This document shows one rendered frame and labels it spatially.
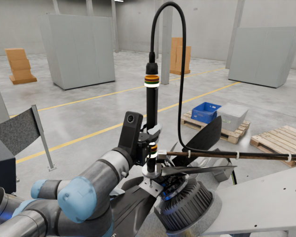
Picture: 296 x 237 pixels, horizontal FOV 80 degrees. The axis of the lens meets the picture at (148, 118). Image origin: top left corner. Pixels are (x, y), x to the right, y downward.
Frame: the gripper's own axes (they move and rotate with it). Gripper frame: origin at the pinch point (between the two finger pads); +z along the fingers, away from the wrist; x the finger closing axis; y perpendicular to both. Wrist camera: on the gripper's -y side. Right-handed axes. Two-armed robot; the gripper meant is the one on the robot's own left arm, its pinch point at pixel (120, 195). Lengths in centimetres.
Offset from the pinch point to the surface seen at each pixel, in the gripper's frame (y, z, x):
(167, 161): 10.7, 18.2, -8.8
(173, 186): 3.2, 20.5, -2.0
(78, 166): 161, -96, 101
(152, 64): -3, 11, -49
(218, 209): -2.4, 37.1, 2.7
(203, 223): -7.4, 30.2, 4.2
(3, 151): 18, -60, -7
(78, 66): 557, -244, -18
